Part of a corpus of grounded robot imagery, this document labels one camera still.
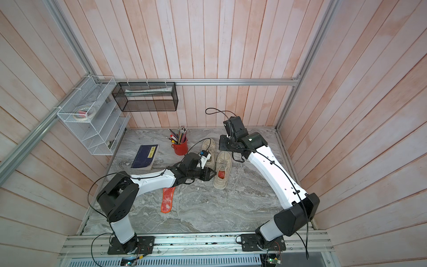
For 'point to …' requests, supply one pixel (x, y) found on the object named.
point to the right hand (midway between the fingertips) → (222, 141)
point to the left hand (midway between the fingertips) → (213, 174)
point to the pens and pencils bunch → (180, 137)
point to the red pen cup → (180, 149)
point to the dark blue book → (145, 157)
